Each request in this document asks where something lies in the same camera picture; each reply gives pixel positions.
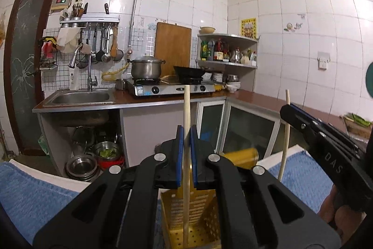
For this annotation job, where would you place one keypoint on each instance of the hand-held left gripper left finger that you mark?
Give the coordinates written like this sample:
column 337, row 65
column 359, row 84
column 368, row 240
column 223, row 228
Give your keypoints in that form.
column 180, row 149

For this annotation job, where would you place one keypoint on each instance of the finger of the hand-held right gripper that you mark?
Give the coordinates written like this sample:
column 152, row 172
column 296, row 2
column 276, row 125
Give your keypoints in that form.
column 309, row 114
column 300, row 122

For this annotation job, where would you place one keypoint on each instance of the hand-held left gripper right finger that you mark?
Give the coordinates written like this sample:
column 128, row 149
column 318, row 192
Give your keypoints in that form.
column 194, row 155

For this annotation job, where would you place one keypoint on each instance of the wooden chopstick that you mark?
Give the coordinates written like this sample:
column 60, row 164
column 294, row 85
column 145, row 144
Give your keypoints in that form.
column 284, row 149
column 186, row 109

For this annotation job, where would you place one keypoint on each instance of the yellow perforated utensil holder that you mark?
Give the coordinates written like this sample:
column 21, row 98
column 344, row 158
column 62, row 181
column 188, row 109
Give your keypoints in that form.
column 204, row 234

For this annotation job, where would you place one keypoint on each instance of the person's right hand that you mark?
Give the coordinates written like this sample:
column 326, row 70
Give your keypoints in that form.
column 341, row 217

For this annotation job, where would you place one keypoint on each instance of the narrow glass cabinet door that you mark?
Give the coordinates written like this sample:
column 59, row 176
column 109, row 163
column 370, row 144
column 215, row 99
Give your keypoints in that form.
column 211, row 120

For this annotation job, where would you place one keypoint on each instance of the brown kitchen counter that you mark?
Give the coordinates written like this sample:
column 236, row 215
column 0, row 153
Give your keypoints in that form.
column 256, row 98

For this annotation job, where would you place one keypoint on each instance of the crate of green vegetables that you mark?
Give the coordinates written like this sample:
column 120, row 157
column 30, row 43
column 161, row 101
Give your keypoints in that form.
column 358, row 123

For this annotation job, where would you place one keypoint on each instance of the wide glass cabinet door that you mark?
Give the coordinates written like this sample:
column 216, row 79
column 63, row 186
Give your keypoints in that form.
column 247, row 132

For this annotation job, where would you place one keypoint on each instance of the steel gas stove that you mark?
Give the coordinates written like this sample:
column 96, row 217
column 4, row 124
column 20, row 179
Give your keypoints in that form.
column 172, row 89

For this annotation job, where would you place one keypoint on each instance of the grey corner shelf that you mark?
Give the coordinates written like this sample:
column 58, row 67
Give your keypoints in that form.
column 249, row 78

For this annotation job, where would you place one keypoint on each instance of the red basin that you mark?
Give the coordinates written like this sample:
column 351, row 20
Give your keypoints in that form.
column 112, row 163

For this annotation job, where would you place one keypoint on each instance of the green round object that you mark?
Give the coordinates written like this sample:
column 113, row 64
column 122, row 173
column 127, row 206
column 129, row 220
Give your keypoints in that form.
column 369, row 79

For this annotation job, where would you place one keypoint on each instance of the steel bowl with greens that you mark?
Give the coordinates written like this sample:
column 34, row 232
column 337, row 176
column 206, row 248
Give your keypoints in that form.
column 107, row 151

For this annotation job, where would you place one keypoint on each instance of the white bowl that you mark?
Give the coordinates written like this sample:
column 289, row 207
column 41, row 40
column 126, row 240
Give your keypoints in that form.
column 234, row 87

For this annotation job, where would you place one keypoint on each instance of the black wok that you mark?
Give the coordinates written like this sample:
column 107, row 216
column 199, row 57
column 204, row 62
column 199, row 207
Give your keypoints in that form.
column 189, row 72

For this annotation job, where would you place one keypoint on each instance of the steel cup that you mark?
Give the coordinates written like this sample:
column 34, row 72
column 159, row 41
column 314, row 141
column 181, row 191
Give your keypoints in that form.
column 120, row 84

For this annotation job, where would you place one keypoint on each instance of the steel pot with lid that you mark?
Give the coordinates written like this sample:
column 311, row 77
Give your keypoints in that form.
column 145, row 68

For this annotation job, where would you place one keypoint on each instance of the steel kettle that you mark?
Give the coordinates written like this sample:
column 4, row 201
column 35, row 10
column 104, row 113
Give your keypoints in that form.
column 235, row 56

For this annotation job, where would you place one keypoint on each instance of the stack of steel bowls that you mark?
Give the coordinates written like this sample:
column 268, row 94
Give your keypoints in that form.
column 81, row 168

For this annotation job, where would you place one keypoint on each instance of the green label bottle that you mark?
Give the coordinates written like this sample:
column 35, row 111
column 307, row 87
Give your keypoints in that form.
column 204, row 51

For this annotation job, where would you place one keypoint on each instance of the dark red sauce bottle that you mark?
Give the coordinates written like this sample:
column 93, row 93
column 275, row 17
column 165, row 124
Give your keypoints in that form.
column 218, row 52

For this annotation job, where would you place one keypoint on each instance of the wooden cutting board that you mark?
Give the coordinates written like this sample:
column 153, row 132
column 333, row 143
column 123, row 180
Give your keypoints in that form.
column 173, row 44

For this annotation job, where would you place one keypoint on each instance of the stainless steel sink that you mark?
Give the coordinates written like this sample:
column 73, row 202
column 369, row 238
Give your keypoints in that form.
column 81, row 97

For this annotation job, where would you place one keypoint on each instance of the chrome kitchen faucet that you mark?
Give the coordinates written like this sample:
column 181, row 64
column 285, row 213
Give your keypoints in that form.
column 89, row 74

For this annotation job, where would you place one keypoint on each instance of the steel ladle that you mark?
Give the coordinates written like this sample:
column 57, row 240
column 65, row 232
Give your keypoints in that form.
column 106, row 57

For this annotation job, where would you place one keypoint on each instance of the wooden spatula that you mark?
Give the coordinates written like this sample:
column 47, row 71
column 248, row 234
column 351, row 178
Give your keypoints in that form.
column 114, row 47

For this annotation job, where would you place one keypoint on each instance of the beige bowl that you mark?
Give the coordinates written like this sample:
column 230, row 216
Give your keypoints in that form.
column 207, row 30

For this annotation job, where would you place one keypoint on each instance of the black ladle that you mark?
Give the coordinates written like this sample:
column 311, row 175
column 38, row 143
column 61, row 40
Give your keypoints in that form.
column 100, row 56

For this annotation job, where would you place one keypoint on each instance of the white dish soap bottle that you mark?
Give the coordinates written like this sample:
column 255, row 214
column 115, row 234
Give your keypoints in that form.
column 74, row 81

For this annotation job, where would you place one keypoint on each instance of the white hanging cloth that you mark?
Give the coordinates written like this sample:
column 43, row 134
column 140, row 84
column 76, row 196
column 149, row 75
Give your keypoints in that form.
column 67, row 40

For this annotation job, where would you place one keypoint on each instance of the blue towel mat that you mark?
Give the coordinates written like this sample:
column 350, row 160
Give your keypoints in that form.
column 29, row 202

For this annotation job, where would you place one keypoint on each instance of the red and yellow gloves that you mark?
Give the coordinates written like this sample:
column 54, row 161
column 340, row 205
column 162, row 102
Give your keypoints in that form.
column 49, row 46

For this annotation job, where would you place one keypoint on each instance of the brown framed glass door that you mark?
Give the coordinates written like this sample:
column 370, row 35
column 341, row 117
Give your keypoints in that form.
column 26, row 62

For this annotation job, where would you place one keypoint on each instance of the beige controller box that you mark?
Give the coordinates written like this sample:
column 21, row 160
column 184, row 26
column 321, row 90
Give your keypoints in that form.
column 60, row 4

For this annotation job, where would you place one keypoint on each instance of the white wall socket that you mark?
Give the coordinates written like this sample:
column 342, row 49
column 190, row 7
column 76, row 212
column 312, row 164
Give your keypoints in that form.
column 323, row 61

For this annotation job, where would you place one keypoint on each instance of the flower wall sticker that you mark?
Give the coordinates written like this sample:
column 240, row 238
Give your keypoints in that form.
column 291, row 26

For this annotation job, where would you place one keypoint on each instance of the yellow wall poster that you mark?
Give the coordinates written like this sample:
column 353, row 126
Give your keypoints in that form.
column 248, row 28

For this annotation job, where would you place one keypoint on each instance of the wall utensil rack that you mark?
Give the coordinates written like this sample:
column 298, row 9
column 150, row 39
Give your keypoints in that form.
column 90, row 18

